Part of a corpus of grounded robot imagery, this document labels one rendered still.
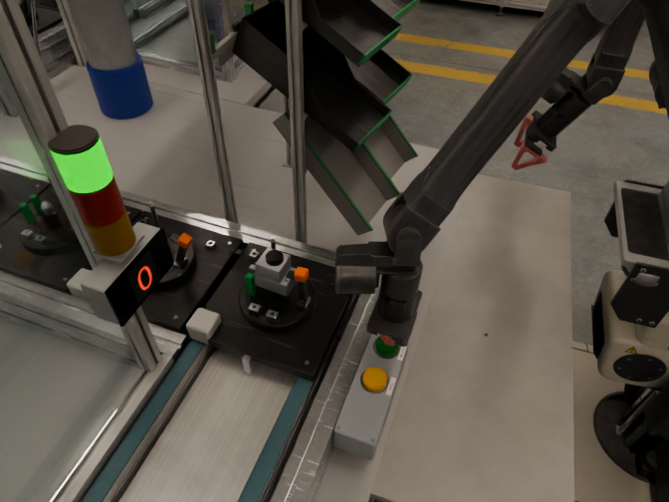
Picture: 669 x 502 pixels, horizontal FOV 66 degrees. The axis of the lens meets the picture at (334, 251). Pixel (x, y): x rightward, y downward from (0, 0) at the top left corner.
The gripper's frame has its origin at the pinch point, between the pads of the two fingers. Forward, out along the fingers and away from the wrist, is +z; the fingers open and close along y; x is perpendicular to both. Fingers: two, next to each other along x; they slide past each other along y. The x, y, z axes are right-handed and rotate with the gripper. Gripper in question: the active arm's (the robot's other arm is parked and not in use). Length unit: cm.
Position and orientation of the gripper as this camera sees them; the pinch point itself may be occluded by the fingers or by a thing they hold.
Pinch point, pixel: (389, 341)
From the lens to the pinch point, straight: 90.7
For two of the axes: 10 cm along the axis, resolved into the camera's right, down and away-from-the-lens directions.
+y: -3.5, 6.7, -6.5
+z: -0.2, 6.9, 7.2
